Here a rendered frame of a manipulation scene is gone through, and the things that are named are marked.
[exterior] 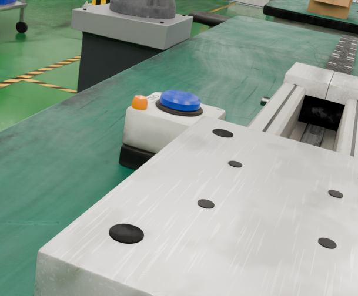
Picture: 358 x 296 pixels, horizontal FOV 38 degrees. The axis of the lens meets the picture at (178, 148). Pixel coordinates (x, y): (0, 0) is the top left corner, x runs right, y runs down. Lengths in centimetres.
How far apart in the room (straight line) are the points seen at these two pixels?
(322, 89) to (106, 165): 26
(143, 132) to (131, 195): 30
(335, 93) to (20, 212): 36
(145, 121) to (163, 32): 61
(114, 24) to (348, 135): 74
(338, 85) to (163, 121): 22
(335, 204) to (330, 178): 3
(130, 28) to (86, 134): 56
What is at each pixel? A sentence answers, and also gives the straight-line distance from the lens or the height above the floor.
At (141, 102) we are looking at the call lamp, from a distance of 48.
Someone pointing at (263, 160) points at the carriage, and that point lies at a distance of 24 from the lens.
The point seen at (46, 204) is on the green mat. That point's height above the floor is 78.
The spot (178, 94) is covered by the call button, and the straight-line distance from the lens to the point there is 51.
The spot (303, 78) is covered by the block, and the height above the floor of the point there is 87.
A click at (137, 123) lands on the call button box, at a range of 49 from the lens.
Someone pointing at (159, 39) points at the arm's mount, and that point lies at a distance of 108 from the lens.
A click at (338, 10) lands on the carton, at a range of 276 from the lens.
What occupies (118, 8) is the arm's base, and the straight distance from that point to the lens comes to 117.
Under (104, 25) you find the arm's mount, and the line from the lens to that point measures 112.
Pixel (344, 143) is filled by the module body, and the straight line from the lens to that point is 43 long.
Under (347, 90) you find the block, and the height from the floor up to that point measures 87.
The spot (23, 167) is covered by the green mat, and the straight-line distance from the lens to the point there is 49.
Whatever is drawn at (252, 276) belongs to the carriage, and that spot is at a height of 90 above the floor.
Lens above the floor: 99
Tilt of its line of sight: 22 degrees down
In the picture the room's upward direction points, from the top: 11 degrees clockwise
